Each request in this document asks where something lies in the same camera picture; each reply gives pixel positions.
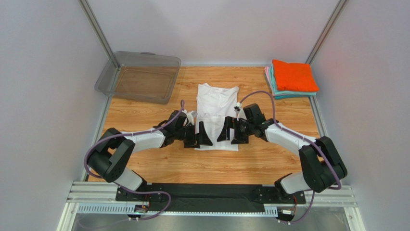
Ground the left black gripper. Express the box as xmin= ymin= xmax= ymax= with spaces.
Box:
xmin=175 ymin=121 xmax=213 ymax=147

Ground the white t-shirt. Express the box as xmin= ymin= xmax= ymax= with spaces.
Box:
xmin=196 ymin=83 xmax=239 ymax=152

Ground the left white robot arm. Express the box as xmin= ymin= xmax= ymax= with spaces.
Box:
xmin=84 ymin=110 xmax=213 ymax=191

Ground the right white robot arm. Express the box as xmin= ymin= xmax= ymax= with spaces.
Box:
xmin=217 ymin=103 xmax=347 ymax=196

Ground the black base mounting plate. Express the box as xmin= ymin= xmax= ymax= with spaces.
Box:
xmin=115 ymin=183 xmax=306 ymax=213

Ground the pink folded t-shirt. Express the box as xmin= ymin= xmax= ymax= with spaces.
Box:
xmin=264 ymin=66 xmax=276 ymax=96

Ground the clear grey plastic bin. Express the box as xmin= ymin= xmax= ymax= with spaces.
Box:
xmin=94 ymin=51 xmax=181 ymax=104

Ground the orange folded t-shirt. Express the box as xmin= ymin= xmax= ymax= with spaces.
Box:
xmin=272 ymin=59 xmax=320 ymax=92

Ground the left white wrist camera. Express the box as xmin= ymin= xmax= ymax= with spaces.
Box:
xmin=182 ymin=110 xmax=198 ymax=126

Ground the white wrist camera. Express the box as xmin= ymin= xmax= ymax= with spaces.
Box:
xmin=182 ymin=110 xmax=198 ymax=126
xmin=234 ymin=102 xmax=246 ymax=120

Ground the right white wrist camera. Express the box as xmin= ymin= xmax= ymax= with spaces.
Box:
xmin=234 ymin=102 xmax=246 ymax=120

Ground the aluminium frame rail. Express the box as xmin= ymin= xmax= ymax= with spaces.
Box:
xmin=57 ymin=182 xmax=364 ymax=231

